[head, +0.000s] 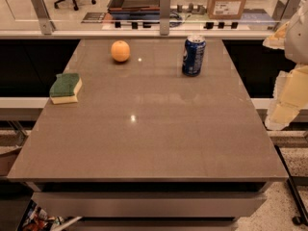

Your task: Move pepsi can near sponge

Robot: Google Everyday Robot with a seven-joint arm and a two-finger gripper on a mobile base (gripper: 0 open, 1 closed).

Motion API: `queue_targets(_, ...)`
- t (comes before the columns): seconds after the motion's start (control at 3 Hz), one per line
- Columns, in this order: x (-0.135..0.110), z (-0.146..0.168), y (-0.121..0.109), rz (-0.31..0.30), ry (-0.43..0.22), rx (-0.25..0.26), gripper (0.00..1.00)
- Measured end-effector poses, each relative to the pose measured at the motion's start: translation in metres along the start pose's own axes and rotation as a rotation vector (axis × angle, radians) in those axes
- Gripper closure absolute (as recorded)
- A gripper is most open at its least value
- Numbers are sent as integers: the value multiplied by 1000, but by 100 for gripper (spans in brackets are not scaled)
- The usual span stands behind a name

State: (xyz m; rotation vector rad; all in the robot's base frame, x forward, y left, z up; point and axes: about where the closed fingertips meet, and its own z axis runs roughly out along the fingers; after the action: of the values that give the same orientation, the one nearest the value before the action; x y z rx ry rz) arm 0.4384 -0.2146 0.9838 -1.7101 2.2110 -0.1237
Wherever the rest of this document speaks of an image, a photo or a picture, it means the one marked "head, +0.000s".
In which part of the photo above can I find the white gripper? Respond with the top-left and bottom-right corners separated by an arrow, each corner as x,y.
263,1 -> 308,130

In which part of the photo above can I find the blue pepsi can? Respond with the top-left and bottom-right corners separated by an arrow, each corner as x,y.
182,35 -> 206,77

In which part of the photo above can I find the green yellow sponge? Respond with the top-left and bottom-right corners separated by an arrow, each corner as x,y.
49,73 -> 83,104

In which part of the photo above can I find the cardboard box with label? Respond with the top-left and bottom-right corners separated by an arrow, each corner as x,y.
207,0 -> 246,19

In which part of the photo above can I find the black cart leg with wheel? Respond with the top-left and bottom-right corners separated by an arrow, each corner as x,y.
275,145 -> 308,226

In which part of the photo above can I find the orange fruit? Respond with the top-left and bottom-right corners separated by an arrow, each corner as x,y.
111,40 -> 130,63

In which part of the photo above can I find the grey metal tray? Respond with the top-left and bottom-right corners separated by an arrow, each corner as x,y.
107,0 -> 162,13

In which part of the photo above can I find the grey table drawer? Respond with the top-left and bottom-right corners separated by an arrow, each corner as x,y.
32,192 -> 266,218

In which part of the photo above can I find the colourful magazine on floor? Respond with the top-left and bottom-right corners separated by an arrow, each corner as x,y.
16,200 -> 64,231

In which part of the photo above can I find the right metal glass post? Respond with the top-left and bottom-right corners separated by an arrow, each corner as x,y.
272,0 -> 300,29

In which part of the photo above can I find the metal glass post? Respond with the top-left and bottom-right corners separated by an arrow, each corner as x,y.
160,0 -> 170,36
272,0 -> 300,29
31,0 -> 55,35

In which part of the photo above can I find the middle metal glass post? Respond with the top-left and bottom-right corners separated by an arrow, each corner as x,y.
160,0 -> 170,36

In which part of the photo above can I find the left metal glass post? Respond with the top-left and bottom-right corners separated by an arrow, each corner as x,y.
31,0 -> 55,35

